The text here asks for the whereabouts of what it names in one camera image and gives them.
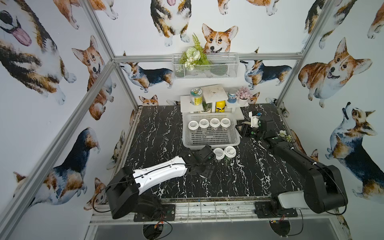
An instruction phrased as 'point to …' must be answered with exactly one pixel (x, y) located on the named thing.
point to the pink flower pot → (242, 95)
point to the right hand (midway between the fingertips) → (243, 122)
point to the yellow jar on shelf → (220, 106)
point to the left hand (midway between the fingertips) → (206, 165)
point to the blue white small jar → (232, 95)
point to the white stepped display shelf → (211, 94)
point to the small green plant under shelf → (207, 106)
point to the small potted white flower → (282, 133)
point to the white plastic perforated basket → (200, 130)
